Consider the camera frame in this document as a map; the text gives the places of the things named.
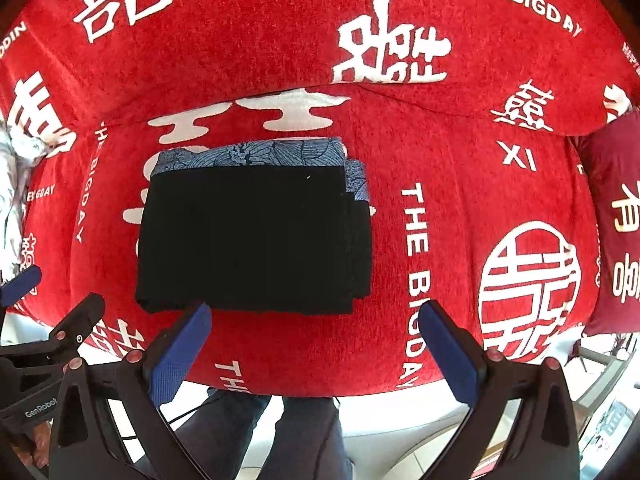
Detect person's right leg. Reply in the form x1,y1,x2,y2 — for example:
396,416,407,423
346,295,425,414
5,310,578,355
272,395,355,480

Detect black pants with blue waistband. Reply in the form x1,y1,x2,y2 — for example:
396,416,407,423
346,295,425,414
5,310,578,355
135,137,373,317

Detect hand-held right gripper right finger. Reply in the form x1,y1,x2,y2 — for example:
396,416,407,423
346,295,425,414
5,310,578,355
419,301,581,480

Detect metal frame stand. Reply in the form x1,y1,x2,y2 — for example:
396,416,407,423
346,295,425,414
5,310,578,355
567,332,640,413

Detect person's left leg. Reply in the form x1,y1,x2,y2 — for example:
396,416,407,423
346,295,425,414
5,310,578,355
132,389,275,480

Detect white grey crumpled cloth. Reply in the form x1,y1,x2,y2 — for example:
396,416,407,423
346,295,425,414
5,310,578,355
0,119,37,283

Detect black cable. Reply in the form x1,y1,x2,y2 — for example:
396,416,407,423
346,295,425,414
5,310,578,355
162,392,223,426

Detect dark red printed pillow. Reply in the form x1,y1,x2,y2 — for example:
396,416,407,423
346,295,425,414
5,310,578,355
580,109,640,337

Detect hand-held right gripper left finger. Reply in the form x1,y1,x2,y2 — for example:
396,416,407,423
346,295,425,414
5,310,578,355
49,301,213,480

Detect red printed sofa cover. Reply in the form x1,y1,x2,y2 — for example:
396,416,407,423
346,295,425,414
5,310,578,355
0,0,640,403

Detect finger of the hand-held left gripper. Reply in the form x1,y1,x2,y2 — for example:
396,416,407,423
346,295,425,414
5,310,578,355
0,265,43,313
0,292,107,376

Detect person's leg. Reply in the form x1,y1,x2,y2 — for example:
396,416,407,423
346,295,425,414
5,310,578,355
132,389,275,480
272,395,355,480

